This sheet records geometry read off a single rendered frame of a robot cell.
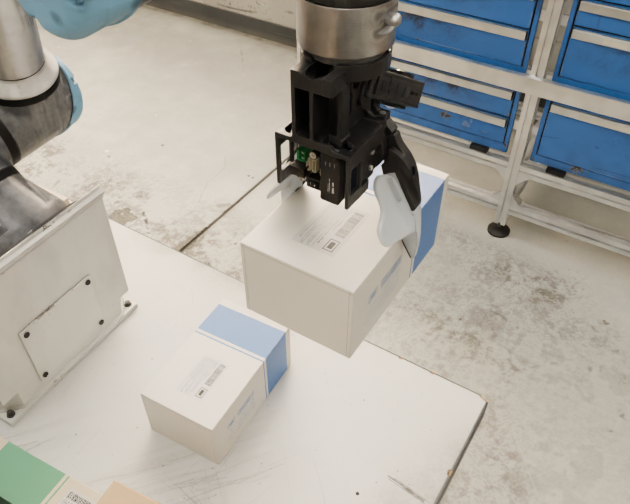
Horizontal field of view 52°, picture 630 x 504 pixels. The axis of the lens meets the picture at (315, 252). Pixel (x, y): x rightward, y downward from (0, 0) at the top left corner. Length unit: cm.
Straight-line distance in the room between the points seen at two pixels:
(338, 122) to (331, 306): 16
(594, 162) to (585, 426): 79
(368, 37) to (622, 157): 171
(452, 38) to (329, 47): 167
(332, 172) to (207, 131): 239
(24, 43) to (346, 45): 58
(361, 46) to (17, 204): 62
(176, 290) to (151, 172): 155
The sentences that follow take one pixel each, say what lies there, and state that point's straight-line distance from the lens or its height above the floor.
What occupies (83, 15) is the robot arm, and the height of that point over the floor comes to 137.
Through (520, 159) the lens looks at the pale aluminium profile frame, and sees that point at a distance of 221.
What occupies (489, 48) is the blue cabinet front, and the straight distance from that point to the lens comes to 211.
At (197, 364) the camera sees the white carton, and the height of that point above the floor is 79.
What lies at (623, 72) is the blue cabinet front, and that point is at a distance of 203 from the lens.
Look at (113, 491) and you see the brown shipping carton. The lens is 78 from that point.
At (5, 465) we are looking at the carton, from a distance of 96.
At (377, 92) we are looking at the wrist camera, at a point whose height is 127.
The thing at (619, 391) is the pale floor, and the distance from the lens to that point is 205.
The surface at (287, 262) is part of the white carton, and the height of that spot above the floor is 114.
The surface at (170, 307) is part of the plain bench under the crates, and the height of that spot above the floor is 70.
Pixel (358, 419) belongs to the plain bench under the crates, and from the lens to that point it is 98.
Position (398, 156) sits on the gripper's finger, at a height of 122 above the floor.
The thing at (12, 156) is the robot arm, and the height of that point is 100.
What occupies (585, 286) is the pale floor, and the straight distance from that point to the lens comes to 230.
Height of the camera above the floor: 153
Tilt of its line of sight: 43 degrees down
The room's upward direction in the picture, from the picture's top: straight up
